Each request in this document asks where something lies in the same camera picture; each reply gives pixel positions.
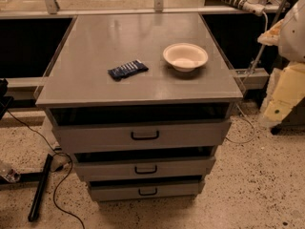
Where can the grey drawer cabinet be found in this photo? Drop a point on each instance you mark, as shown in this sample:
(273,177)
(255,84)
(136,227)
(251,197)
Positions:
(98,43)

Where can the black metal floor bar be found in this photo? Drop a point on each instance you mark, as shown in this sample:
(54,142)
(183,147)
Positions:
(35,207)

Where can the grey top drawer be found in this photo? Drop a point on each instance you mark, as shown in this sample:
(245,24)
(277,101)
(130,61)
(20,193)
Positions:
(121,128)

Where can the grey middle drawer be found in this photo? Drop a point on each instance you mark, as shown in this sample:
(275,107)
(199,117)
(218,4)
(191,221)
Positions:
(153,163)

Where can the grey bottom drawer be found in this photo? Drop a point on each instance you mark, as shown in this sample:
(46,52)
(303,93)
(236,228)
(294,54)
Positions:
(158,187)

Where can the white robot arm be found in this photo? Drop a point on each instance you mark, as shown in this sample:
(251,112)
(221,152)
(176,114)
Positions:
(288,35)

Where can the white paper bowl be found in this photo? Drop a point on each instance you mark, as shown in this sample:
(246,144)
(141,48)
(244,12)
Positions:
(185,57)

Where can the grey drawer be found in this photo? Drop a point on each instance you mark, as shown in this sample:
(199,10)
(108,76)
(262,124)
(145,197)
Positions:
(158,187)
(121,128)
(153,163)

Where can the white power strip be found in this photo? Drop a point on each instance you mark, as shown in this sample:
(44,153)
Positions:
(252,6)

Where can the black device at left edge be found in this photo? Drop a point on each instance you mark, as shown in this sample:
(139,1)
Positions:
(5,101)

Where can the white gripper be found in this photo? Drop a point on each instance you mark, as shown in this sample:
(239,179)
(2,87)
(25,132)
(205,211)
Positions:
(294,35)

